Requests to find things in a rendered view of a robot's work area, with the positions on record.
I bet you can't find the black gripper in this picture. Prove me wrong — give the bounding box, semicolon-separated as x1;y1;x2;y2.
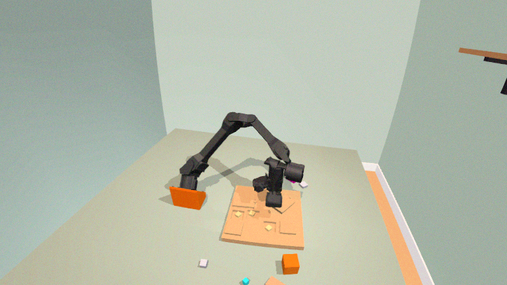
265;176;283;208

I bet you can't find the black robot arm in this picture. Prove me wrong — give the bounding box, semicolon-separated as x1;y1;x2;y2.
179;112;304;193

